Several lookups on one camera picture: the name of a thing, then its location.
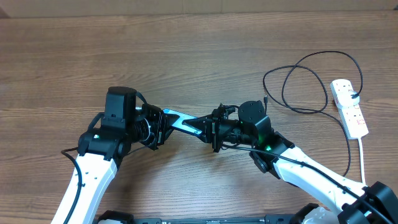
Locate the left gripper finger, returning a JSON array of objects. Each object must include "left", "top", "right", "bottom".
[
  {"left": 158, "top": 129, "right": 173, "bottom": 146},
  {"left": 164, "top": 112, "right": 180, "bottom": 129}
]

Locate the blue Samsung smartphone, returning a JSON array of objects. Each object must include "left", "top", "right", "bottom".
[{"left": 163, "top": 108, "right": 202, "bottom": 137}]

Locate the black charger cable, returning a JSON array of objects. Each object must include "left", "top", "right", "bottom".
[{"left": 262, "top": 50, "right": 364, "bottom": 178}]

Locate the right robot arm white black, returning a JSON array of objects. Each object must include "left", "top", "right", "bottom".
[{"left": 183, "top": 101, "right": 397, "bottom": 223}]

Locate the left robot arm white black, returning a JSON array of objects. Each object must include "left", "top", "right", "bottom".
[{"left": 52, "top": 86, "right": 178, "bottom": 223}]

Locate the white charger adapter plug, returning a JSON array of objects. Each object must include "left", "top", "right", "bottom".
[{"left": 333, "top": 91, "right": 360, "bottom": 109}]

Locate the white power strip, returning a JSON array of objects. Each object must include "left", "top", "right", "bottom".
[{"left": 330, "top": 79, "right": 369, "bottom": 139}]

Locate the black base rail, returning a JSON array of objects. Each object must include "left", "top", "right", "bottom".
[{"left": 93, "top": 210, "right": 293, "bottom": 224}]

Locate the white power strip cord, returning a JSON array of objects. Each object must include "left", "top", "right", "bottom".
[{"left": 357, "top": 138, "right": 366, "bottom": 183}]

